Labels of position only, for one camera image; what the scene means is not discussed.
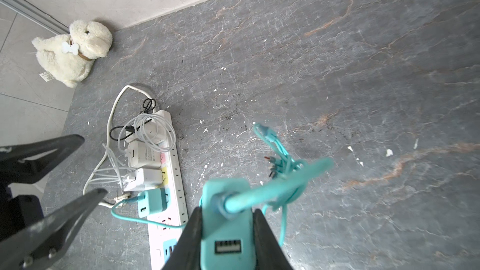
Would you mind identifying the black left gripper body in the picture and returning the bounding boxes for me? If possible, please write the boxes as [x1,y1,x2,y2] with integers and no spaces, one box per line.
[1,183,44,240]

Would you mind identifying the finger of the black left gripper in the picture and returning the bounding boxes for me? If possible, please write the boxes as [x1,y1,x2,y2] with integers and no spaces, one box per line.
[1,188,108,270]
[1,134,85,184]

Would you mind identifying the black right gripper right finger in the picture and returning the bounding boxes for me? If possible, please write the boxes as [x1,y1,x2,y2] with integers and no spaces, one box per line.
[253,209,293,270]

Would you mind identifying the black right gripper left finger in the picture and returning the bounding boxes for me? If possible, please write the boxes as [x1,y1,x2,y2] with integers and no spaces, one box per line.
[162,207,203,270]

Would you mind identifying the teal charger adapter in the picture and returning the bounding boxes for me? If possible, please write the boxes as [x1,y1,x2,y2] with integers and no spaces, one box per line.
[137,187,168,218]
[200,178,256,270]

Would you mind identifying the teal cable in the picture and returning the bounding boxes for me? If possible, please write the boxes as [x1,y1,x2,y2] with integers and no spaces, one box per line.
[110,121,335,248]

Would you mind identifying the white charger with cable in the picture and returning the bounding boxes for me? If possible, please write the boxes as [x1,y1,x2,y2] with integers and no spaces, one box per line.
[116,110,176,169]
[86,141,164,192]

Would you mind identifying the white black-cabled plug adapter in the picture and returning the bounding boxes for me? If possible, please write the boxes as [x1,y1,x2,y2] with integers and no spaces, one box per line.
[108,98,175,147]

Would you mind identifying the white plush lamb toy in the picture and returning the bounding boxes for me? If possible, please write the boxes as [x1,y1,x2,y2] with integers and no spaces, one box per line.
[32,20,113,88]

